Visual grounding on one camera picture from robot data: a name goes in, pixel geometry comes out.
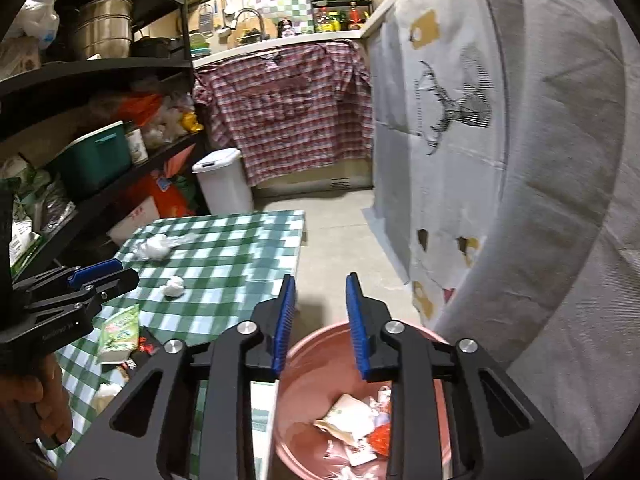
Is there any metal faucet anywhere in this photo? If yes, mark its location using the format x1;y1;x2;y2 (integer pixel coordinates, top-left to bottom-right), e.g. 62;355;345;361
234;7;266;41

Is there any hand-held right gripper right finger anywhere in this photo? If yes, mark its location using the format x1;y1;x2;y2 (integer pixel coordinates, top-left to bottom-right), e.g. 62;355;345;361
345;272;585;480

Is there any white plastic wad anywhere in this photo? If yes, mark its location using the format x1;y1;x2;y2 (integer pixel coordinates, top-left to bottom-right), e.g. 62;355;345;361
132;232;198;262

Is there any black pan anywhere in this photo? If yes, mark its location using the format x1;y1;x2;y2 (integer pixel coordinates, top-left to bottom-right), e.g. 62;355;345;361
131;35;183;58

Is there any steel pot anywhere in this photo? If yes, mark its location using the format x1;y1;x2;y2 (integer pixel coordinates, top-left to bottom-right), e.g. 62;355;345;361
70;0;135;60

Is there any green checkered tablecloth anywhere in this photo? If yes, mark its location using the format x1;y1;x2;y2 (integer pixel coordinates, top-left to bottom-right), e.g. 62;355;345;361
30;209;307;480

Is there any green and white packet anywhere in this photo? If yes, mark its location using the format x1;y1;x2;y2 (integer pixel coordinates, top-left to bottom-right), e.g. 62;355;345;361
0;155;43;268

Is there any white kitchen counter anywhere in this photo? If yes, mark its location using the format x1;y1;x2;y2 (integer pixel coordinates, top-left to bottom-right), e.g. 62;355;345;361
192;0;401;68

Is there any white cardboard storage box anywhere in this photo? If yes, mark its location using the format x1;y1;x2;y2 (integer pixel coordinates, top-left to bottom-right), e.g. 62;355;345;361
107;195;161;243

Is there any person's left hand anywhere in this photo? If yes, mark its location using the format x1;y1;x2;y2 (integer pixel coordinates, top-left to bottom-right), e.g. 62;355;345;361
0;352;73;453

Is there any red bag on shelf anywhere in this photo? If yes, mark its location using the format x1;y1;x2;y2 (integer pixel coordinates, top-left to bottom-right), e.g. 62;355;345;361
117;92;163;121

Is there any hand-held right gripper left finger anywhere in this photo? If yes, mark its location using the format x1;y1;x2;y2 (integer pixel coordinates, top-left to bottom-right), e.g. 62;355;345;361
59;274;297;480

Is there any grey deer print cover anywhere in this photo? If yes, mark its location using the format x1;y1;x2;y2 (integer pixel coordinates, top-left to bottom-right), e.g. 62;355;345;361
361;0;640;461

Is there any red cardboard box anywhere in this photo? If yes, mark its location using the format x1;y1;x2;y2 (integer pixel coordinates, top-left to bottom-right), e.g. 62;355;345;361
150;172;196;218

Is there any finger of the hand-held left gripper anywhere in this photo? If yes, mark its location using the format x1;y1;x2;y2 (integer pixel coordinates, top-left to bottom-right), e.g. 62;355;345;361
12;258;125;307
22;267;141;322

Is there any red black wrapper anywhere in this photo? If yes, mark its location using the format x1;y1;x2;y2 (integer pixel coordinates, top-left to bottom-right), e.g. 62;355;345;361
134;327;161;363

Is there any white labelled jar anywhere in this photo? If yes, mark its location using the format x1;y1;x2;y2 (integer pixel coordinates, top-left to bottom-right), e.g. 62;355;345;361
125;122;148;163

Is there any white plastic bag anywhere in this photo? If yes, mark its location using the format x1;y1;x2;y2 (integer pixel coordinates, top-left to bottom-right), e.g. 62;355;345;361
17;0;60;51

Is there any black metal shelf rack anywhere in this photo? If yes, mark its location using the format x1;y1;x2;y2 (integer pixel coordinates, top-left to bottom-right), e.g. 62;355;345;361
0;0;211;286

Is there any red plastic bag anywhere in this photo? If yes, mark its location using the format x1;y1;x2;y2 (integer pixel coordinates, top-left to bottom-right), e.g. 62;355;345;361
367;422;392;458

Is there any pink plastic bucket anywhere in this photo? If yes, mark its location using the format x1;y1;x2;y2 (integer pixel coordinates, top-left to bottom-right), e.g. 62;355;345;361
272;322;456;480

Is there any green snack packet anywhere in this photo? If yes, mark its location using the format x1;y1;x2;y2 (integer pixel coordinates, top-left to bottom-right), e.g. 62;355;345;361
97;305;142;363

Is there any green storage box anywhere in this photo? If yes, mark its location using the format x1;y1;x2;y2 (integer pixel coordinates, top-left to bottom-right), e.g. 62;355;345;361
52;121;132;196

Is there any white lidded bin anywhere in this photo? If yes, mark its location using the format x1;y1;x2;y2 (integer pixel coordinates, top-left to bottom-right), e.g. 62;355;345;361
192;147;255;216

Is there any red plaid shirt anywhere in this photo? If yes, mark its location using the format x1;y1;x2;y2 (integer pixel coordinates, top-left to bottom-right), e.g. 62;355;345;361
192;40;375;187

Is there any white tissue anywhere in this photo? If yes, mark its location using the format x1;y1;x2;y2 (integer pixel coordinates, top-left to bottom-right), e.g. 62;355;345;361
92;382;123;413
161;276;187;300

